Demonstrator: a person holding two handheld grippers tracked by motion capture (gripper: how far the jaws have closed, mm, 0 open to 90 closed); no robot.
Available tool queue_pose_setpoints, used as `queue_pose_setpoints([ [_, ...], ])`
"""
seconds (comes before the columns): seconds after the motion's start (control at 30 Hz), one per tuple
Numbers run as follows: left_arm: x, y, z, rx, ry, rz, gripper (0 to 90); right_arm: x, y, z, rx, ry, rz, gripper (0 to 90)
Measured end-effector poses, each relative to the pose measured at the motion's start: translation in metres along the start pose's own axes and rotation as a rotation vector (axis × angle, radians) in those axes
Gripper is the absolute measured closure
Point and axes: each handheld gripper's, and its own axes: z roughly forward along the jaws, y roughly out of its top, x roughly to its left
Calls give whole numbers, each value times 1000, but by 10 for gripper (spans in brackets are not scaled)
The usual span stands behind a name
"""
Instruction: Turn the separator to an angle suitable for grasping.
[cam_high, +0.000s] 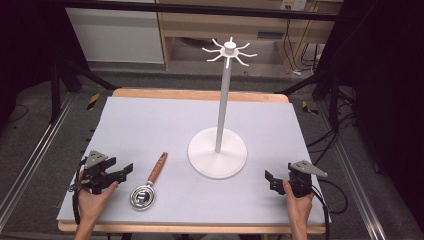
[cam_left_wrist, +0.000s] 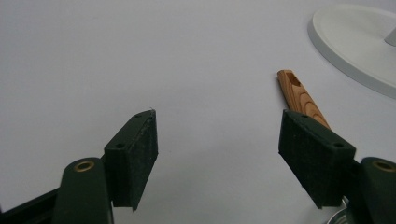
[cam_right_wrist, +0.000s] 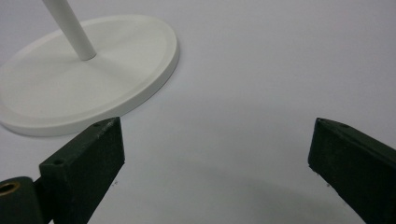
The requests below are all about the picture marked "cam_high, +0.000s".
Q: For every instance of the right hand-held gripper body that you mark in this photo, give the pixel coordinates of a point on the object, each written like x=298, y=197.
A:
x=301, y=180

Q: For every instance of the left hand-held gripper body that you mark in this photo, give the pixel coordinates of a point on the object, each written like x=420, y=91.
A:
x=96, y=173

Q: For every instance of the white hook rack stand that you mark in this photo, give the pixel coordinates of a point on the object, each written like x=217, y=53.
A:
x=217, y=156

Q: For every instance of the person's right hand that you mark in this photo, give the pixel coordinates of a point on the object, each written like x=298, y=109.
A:
x=298, y=206

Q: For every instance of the person's left hand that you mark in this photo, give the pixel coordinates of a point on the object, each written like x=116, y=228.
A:
x=93, y=203

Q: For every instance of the yellow black floor tape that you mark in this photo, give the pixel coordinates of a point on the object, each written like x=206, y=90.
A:
x=93, y=101
x=308, y=108

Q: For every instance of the black metal stand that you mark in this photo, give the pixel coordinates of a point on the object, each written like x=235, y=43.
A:
x=55, y=90
x=333, y=96

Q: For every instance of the pale grey table mat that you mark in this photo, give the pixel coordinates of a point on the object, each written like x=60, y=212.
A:
x=200, y=113

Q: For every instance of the wooden table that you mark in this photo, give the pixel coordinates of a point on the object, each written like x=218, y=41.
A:
x=200, y=94

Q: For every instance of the white cabinet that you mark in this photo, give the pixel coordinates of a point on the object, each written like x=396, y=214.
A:
x=113, y=36

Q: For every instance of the white power strip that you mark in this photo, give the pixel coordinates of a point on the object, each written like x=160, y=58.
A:
x=295, y=4

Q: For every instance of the metal floor rail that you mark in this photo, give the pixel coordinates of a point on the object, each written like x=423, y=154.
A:
x=356, y=186
x=33, y=156

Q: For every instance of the black horizontal frame bar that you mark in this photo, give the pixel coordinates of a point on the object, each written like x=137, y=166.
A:
x=200, y=9

